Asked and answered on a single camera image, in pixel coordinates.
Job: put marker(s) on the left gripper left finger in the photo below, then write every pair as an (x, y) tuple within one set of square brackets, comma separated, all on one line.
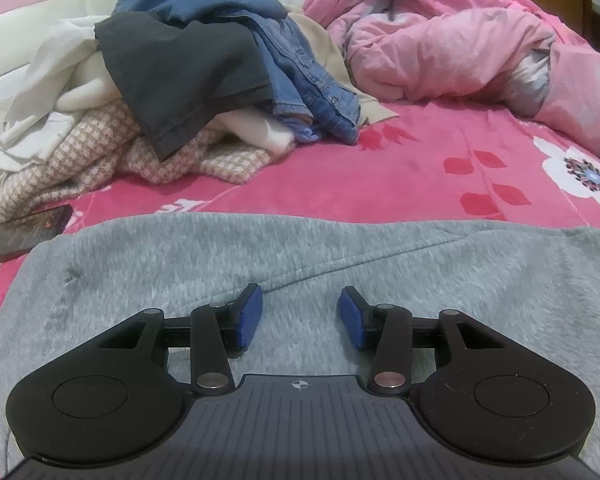
[(124, 391)]

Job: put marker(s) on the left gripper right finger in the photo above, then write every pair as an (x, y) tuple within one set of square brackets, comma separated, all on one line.
[(475, 390)]

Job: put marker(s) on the grey fleece garment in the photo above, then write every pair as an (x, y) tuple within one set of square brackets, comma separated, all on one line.
[(540, 287)]

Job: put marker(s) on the black smartphone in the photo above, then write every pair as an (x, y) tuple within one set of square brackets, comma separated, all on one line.
[(20, 235)]

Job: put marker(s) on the pink floral bed sheet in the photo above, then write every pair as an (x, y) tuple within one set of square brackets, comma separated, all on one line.
[(434, 161)]

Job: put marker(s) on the pink checked knit blanket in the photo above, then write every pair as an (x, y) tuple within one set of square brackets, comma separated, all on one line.
[(107, 143)]

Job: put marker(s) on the white cloth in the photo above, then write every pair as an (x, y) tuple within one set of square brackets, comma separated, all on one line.
[(41, 103)]

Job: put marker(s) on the dark grey trousers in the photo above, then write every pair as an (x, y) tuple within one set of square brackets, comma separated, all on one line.
[(176, 79)]

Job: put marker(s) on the blue denim jeans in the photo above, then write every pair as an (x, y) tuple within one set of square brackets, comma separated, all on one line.
[(305, 97)]

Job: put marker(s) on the pink and grey duvet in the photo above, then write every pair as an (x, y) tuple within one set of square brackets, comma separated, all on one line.
[(503, 51)]

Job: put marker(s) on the beige cloth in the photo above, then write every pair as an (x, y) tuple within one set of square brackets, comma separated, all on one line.
[(328, 55)]

